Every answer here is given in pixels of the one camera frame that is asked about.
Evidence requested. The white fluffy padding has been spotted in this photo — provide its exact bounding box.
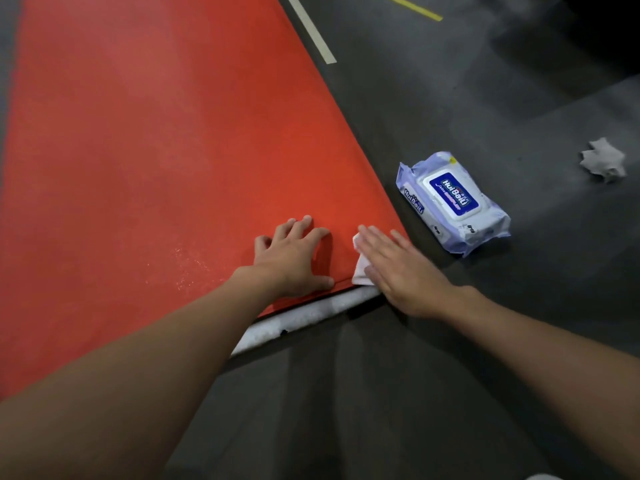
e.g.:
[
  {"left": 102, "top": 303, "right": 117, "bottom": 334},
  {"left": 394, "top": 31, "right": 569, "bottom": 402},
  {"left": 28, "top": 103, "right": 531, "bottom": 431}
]
[{"left": 231, "top": 286, "right": 383, "bottom": 357}]

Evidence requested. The yellow tape strip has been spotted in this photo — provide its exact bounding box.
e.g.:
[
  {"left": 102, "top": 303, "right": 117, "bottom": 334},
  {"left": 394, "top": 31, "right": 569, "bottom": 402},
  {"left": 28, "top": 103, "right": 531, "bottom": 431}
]
[{"left": 385, "top": 0, "right": 445, "bottom": 23}]

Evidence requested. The pale blue wipes pack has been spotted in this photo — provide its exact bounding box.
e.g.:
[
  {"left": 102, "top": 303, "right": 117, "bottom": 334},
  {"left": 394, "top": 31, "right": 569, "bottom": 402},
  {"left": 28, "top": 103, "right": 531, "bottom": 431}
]
[{"left": 395, "top": 151, "right": 513, "bottom": 258}]

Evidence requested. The person's right hand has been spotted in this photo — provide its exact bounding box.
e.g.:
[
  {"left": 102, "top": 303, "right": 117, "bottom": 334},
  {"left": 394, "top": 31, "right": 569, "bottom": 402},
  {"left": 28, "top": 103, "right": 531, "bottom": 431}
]
[{"left": 355, "top": 224, "right": 482, "bottom": 321}]

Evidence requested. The red mat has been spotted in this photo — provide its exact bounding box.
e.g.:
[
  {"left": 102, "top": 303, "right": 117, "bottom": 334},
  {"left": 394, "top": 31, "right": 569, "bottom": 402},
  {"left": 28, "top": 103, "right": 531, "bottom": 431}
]
[{"left": 0, "top": 0, "right": 412, "bottom": 401}]

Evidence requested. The black gym machine frame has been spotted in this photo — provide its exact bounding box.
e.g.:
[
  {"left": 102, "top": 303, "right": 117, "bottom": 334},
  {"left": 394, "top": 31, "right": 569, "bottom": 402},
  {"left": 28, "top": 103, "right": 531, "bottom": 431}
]
[{"left": 557, "top": 0, "right": 640, "bottom": 71}]

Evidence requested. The person's right forearm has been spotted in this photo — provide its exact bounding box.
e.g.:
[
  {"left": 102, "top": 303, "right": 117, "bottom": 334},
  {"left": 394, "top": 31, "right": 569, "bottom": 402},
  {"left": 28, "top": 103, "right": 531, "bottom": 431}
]
[{"left": 449, "top": 287, "right": 640, "bottom": 480}]

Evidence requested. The white wet wipe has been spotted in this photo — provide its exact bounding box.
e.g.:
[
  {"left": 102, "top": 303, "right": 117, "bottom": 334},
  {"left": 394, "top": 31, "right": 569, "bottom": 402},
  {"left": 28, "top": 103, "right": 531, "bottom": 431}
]
[
  {"left": 579, "top": 137, "right": 628, "bottom": 185},
  {"left": 351, "top": 233, "right": 376, "bottom": 287}
]

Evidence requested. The person's left hand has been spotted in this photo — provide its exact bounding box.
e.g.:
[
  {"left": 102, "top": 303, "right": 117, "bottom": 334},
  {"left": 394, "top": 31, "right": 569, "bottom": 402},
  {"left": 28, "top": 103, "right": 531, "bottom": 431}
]
[{"left": 252, "top": 215, "right": 335, "bottom": 299}]

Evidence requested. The person's left forearm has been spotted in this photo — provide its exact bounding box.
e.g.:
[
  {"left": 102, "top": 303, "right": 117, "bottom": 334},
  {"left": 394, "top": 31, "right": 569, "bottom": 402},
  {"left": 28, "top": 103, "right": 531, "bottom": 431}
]
[{"left": 0, "top": 267, "right": 283, "bottom": 480}]

